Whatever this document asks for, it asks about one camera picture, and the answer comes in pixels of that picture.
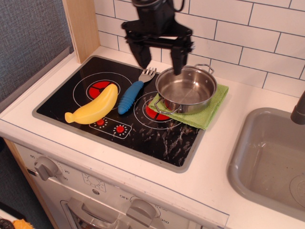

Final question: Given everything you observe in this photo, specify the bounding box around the yellow plastic banana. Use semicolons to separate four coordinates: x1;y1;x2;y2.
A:
64;84;118;125

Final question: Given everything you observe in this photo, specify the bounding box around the small steel pan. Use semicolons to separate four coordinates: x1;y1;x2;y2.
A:
154;64;217;115

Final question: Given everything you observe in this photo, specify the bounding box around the grey oven door handle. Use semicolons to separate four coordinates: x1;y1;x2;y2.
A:
67;198;130;229

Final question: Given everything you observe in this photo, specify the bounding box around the grey sink basin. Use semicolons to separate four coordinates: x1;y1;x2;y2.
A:
227;107;305;221

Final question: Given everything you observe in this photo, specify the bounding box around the grey oven knob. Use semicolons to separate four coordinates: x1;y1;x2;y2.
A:
126;199;157;227

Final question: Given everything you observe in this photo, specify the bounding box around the black toy stovetop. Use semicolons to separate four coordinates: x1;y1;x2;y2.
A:
33;56;204;173

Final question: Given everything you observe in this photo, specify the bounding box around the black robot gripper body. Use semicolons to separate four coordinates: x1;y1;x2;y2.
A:
122;6;193;52

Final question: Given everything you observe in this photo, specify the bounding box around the wooden side post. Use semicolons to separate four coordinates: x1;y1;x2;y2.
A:
62;0;100;63

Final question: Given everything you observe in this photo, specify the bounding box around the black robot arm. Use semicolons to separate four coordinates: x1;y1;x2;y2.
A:
122;0;193;75

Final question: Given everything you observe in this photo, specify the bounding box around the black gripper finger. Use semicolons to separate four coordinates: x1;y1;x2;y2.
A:
171;47;188;75
129;43;152;69

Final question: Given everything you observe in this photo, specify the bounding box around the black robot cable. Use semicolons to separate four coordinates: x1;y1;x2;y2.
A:
173;0;186;12

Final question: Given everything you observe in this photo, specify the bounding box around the blue handled toy fork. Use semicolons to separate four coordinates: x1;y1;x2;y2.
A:
118;68;157;115

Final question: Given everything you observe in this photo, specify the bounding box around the grey faucet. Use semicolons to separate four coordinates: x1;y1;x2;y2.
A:
290;92;305;125

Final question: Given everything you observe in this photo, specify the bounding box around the green folded towel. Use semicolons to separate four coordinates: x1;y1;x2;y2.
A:
148;84;229;130

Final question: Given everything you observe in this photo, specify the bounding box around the grey timer knob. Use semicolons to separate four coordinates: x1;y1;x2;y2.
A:
34;156;59;181

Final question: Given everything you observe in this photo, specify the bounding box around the yellow orange cloth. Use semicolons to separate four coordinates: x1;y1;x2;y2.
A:
12;219;34;229

